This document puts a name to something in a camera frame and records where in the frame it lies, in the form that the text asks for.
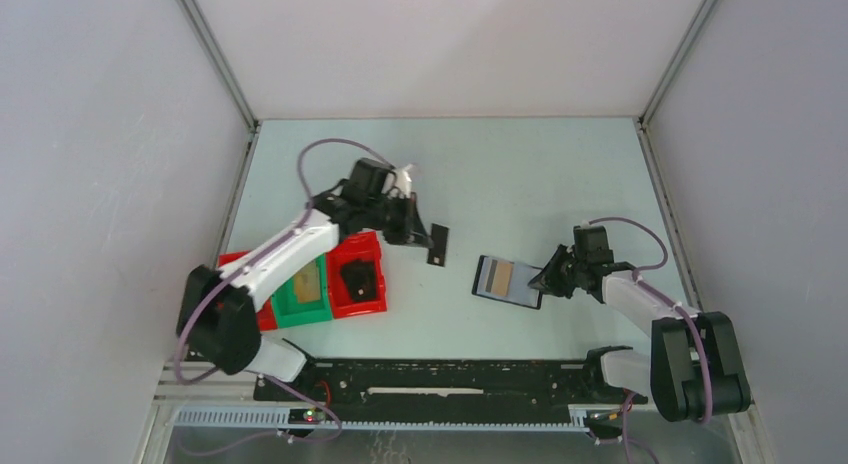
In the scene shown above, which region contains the grey cable duct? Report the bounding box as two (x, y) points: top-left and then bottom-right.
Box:
(172, 406), (589, 433)

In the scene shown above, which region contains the black leather card holder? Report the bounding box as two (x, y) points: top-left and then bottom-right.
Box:
(471, 255), (543, 310)

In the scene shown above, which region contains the green bin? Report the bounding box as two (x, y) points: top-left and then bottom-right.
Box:
(271, 256), (333, 328)

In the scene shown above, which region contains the black item in red bin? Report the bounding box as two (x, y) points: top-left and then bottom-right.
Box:
(340, 259), (379, 305)

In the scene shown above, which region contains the left red bin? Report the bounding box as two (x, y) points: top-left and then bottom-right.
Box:
(217, 251), (278, 332)

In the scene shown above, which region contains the orange credit card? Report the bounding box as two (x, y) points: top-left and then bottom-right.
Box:
(487, 259), (514, 298)

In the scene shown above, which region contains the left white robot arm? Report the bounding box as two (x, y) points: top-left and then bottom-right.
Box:
(176, 158), (432, 401)

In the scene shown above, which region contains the red bin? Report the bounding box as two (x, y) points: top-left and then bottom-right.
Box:
(326, 231), (388, 319)
(217, 251), (278, 332)

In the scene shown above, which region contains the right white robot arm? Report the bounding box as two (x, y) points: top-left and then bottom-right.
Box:
(529, 217), (753, 423)

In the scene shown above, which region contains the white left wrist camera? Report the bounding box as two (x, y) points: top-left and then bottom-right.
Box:
(393, 164), (417, 195)

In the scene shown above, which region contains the right red bin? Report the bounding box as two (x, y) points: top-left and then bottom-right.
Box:
(326, 231), (388, 319)

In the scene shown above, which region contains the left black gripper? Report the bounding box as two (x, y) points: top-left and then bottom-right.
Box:
(364, 192), (432, 249)

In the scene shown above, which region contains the black credit card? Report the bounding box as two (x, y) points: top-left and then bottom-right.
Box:
(427, 223), (449, 267)

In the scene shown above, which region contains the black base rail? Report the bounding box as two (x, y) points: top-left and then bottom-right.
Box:
(291, 358), (626, 424)

